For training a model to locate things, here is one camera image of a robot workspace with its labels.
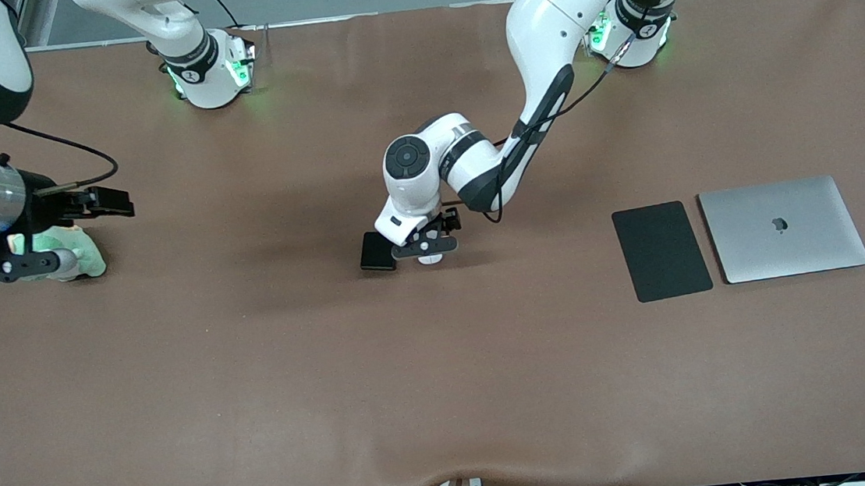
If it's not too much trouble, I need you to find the black phone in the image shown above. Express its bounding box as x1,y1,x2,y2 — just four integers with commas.
356,229,401,275

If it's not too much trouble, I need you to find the black mouse pad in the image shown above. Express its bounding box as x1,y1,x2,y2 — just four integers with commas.
610,198,715,306

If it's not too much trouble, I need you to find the green dinosaur plush toy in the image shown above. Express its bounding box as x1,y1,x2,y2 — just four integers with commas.
9,222,109,286

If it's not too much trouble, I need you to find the brown table cover cloth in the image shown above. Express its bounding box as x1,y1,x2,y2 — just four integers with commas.
0,0,865,486

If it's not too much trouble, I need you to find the silver laptop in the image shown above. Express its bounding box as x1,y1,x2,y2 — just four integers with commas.
697,172,865,287

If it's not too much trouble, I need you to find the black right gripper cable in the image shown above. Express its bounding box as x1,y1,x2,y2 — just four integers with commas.
0,112,122,197

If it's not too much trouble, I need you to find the aluminium frame profile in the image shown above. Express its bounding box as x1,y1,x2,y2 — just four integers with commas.
12,0,64,51

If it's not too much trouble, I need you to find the black right arm base cable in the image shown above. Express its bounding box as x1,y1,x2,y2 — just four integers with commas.
204,0,244,34

